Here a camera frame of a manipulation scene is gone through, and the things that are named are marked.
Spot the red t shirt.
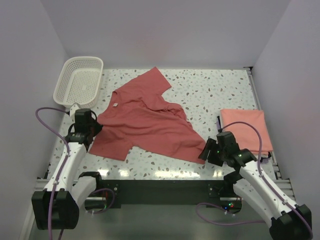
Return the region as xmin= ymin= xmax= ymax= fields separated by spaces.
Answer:
xmin=89 ymin=67 xmax=206 ymax=164

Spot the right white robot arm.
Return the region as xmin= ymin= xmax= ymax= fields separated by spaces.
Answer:
xmin=199 ymin=131 xmax=313 ymax=240

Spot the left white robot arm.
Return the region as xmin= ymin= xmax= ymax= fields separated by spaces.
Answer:
xmin=31 ymin=107 xmax=103 ymax=230

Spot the folded salmon t shirt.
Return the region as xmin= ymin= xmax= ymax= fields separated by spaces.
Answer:
xmin=220 ymin=109 xmax=273 ymax=155

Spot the white plastic basket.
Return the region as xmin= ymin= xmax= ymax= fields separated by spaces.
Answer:
xmin=53 ymin=56 xmax=104 ymax=109

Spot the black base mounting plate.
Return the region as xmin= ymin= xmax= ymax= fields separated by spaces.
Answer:
xmin=84 ymin=180 xmax=242 ymax=210

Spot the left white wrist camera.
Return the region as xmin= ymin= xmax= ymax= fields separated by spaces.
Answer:
xmin=67 ymin=104 xmax=80 ymax=119

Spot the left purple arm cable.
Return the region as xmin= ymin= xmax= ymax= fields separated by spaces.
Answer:
xmin=34 ymin=106 xmax=76 ymax=240

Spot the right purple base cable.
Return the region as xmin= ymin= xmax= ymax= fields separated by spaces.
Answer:
xmin=195 ymin=202 xmax=267 ymax=224

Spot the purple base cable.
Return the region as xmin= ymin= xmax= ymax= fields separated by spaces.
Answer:
xmin=84 ymin=188 xmax=116 ymax=215
xmin=195 ymin=202 xmax=267 ymax=224

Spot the aluminium frame rail right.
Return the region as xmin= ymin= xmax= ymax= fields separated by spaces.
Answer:
xmin=244 ymin=65 xmax=297 ymax=201

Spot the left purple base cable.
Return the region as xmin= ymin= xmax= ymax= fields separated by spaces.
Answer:
xmin=84 ymin=188 xmax=116 ymax=215

